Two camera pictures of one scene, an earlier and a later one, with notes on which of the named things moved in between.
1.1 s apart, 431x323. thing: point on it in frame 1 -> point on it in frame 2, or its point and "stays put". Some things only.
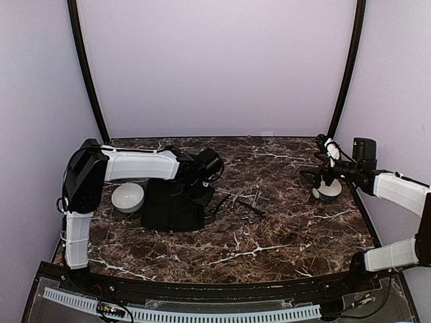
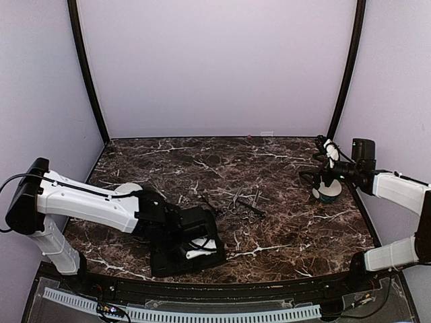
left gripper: [205, 198] -> [172, 269]
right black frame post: [353, 69] stays put
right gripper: [325, 168] stays put
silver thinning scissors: [246, 215] stays put
